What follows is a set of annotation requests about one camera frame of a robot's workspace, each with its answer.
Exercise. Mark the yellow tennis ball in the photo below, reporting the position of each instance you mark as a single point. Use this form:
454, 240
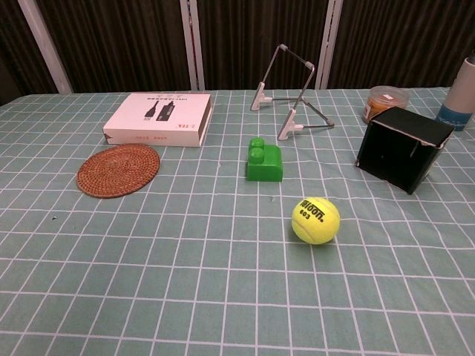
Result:
315, 226

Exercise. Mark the folding metal phone stand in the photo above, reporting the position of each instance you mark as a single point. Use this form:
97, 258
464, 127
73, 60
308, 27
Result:
288, 126

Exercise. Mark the white frame post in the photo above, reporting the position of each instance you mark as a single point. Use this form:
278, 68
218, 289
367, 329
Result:
328, 44
48, 48
193, 44

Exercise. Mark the white flat product box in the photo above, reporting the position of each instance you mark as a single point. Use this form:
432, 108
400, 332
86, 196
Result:
159, 116

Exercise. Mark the black open cardboard box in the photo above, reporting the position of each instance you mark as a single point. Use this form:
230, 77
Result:
401, 155

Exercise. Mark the white and blue bottle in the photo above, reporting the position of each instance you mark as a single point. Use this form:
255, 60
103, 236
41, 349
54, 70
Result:
458, 96

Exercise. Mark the green checked tablecloth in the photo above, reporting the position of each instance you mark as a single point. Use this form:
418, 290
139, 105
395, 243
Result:
185, 259

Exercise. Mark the clear jar with orange contents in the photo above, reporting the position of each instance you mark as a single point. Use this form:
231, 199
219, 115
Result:
386, 100

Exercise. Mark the dark brown curtain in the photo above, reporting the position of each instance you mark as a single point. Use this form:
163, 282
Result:
122, 41

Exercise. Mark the green toy building block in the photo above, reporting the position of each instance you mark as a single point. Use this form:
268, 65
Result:
266, 168

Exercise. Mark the round woven rattan coaster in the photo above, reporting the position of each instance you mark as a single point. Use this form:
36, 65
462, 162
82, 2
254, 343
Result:
118, 170

